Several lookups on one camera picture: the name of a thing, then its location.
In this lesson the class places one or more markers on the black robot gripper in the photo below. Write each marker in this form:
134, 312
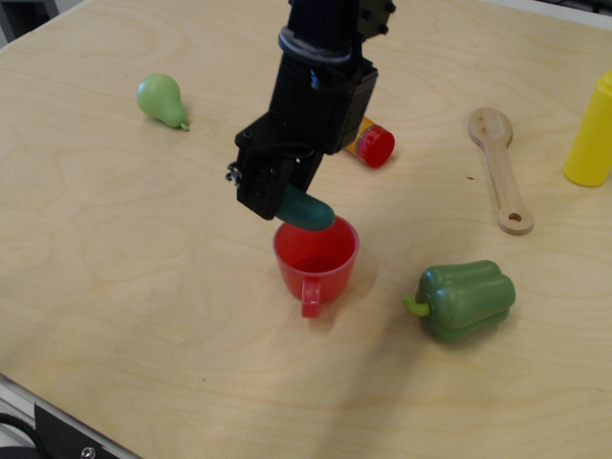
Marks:
316, 109

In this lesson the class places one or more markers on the dark green toy cucumber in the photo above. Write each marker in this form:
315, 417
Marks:
299, 209

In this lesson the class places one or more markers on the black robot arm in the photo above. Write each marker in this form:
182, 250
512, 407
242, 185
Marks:
329, 31

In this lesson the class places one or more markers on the red plastic cup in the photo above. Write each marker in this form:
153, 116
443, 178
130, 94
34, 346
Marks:
316, 265

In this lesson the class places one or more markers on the red toy ketchup bottle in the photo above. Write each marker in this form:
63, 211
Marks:
373, 145

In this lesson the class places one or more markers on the light green toy pear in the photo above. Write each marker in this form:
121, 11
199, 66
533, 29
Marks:
159, 97

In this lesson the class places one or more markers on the wooden spoon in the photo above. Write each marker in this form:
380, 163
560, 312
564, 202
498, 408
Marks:
492, 132

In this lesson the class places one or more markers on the green toy bell pepper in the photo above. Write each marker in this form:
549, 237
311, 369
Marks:
455, 301

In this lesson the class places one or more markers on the yellow plastic bottle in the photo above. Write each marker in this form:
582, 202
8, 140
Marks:
589, 160

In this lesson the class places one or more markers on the black corner bracket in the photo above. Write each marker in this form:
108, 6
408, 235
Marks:
63, 436

